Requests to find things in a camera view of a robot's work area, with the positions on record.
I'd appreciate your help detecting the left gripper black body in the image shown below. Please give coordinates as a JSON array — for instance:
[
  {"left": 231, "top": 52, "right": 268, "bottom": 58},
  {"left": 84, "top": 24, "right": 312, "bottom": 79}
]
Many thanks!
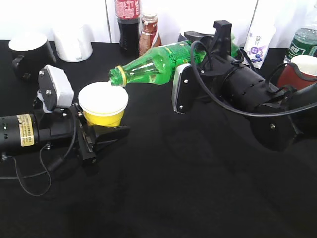
[{"left": 33, "top": 98, "right": 97, "bottom": 167}]

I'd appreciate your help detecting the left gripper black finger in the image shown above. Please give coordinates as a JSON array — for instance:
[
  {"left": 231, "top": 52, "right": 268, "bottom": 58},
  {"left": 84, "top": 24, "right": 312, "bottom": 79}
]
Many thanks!
[{"left": 93, "top": 125, "right": 130, "bottom": 151}]

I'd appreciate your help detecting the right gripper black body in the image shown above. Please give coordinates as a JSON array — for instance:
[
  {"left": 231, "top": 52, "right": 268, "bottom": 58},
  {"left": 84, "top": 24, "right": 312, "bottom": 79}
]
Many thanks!
[{"left": 193, "top": 20, "right": 250, "bottom": 104}]

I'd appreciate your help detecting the yellow paper cup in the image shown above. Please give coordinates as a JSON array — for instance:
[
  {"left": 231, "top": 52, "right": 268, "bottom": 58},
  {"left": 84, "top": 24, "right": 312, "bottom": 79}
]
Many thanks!
[{"left": 78, "top": 82, "right": 129, "bottom": 127}]

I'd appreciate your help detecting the green plastic soda bottle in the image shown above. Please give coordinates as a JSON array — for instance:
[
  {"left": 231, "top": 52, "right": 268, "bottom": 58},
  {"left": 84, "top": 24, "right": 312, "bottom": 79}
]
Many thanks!
[{"left": 108, "top": 33, "right": 242, "bottom": 87}]

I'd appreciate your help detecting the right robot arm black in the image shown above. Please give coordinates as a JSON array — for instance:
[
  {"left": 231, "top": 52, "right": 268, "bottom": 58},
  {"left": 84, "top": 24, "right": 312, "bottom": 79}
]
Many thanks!
[{"left": 177, "top": 20, "right": 317, "bottom": 151}]

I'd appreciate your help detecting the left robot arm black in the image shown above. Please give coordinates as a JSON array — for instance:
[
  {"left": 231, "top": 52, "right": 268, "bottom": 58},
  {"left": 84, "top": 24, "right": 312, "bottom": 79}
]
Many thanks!
[{"left": 0, "top": 100, "right": 130, "bottom": 164}]

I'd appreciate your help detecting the white blueberry drink carton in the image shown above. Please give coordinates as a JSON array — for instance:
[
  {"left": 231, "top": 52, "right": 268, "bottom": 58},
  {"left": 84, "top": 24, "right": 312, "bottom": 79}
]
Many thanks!
[{"left": 244, "top": 17, "right": 276, "bottom": 69}]

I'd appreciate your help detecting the brown coffee drink bottle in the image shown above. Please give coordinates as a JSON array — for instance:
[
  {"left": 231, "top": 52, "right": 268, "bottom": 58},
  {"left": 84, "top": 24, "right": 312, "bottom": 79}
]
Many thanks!
[{"left": 139, "top": 11, "right": 162, "bottom": 56}]

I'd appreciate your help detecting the black ceramic mug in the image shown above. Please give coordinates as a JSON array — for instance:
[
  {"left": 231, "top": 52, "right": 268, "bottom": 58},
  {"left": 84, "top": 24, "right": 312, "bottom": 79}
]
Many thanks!
[{"left": 8, "top": 31, "right": 57, "bottom": 82}]

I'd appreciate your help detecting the white ceramic mug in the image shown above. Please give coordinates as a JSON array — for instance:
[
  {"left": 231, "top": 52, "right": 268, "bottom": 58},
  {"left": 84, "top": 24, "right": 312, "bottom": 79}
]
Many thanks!
[{"left": 53, "top": 24, "right": 93, "bottom": 63}]

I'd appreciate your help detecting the red-brown ceramic mug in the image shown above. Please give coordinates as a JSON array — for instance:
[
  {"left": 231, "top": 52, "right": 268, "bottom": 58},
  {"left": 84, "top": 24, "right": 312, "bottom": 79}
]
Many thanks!
[{"left": 277, "top": 55, "right": 317, "bottom": 90}]

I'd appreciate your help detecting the green label water bottle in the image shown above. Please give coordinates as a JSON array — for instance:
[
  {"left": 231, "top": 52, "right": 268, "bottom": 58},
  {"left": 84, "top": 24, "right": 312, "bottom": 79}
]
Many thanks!
[{"left": 284, "top": 24, "right": 317, "bottom": 63}]

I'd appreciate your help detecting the cola bottle red label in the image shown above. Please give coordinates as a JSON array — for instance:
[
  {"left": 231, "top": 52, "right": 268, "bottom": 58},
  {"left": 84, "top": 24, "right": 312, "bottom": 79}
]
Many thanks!
[{"left": 115, "top": 0, "right": 140, "bottom": 56}]

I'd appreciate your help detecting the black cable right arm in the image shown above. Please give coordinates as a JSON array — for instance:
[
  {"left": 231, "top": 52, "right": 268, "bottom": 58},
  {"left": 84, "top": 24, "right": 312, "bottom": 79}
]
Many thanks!
[{"left": 190, "top": 40, "right": 317, "bottom": 117}]

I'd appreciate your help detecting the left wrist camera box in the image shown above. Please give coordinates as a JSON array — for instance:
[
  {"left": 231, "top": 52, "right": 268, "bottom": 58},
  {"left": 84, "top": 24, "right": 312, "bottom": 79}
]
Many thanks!
[{"left": 37, "top": 65, "right": 74, "bottom": 113}]

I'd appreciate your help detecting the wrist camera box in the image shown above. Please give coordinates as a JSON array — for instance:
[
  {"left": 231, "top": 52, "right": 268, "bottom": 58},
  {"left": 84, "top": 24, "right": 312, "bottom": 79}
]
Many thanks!
[
  {"left": 37, "top": 65, "right": 74, "bottom": 113},
  {"left": 171, "top": 63, "right": 200, "bottom": 114}
]

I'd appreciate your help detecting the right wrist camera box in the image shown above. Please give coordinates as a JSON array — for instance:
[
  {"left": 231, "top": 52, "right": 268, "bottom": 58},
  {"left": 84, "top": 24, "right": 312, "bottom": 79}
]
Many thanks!
[{"left": 171, "top": 63, "right": 200, "bottom": 114}]

